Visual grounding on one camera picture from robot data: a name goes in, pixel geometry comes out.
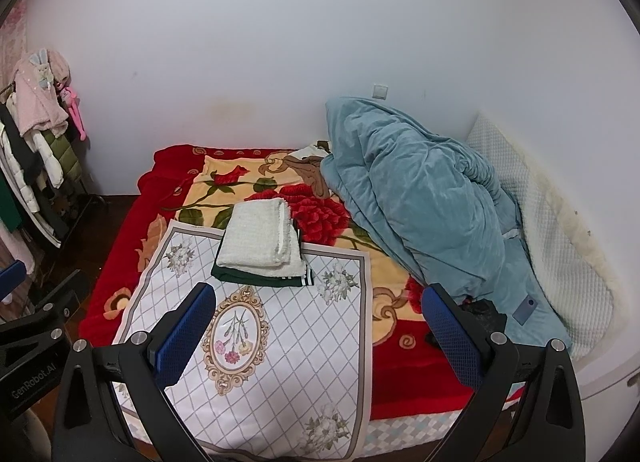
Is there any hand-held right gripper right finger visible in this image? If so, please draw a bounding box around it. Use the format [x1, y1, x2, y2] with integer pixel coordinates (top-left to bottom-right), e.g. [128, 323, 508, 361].
[421, 283, 587, 462]

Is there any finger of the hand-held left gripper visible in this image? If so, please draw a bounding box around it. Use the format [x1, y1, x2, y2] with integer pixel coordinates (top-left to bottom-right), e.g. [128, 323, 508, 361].
[0, 259, 27, 304]
[27, 269, 83, 328]

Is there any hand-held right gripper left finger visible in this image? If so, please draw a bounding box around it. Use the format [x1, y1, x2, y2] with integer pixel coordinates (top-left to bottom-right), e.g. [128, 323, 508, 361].
[50, 282, 217, 462]

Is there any white fuzzy sweater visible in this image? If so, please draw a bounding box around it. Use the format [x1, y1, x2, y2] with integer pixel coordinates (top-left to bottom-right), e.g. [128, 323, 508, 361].
[216, 197, 307, 279]

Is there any black clothes rack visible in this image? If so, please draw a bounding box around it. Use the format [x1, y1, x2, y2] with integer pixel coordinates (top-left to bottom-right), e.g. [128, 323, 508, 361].
[0, 87, 107, 255]

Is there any black object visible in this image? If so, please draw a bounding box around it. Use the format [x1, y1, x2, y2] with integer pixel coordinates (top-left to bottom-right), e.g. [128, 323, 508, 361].
[459, 298, 512, 343]

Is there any blue phone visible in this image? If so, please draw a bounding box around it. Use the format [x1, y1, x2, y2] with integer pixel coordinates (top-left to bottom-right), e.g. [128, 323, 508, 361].
[511, 295, 540, 327]

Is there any patterned mattress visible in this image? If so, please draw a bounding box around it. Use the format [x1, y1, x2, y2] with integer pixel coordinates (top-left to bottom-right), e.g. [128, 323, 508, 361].
[120, 389, 527, 449]

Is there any dark green striped garment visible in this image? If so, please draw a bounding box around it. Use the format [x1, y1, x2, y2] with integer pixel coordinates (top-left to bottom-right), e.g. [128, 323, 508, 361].
[211, 227, 317, 289]

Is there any white puffer jacket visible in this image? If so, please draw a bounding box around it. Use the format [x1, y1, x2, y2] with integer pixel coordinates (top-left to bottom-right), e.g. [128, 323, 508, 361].
[0, 122, 66, 217]

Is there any white diamond pattern mat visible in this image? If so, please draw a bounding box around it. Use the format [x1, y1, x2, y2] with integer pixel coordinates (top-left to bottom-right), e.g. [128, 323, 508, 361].
[111, 219, 372, 461]

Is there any olive green puffer jacket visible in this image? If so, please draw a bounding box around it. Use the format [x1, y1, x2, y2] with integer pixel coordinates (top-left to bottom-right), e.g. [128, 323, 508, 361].
[39, 128, 84, 189]

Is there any white quilted pillow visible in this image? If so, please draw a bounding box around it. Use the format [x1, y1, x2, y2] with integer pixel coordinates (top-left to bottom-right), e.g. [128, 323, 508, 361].
[467, 112, 616, 360]

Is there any teal quilt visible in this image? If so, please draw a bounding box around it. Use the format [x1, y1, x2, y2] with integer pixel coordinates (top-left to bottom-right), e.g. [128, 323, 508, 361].
[320, 96, 573, 360]

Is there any pink hanger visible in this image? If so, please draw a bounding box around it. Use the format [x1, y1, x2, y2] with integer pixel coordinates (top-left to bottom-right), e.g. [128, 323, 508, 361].
[62, 86, 89, 141]

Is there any red floral blanket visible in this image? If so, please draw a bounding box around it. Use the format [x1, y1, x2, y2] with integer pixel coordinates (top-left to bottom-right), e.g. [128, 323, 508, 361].
[78, 143, 506, 423]

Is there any pink fuzzy garment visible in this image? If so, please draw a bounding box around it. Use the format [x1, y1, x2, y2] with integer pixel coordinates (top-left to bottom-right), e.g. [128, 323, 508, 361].
[12, 48, 71, 135]

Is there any pink floral curtain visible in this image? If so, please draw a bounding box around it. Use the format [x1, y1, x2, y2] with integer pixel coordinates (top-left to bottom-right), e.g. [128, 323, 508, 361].
[0, 0, 39, 93]

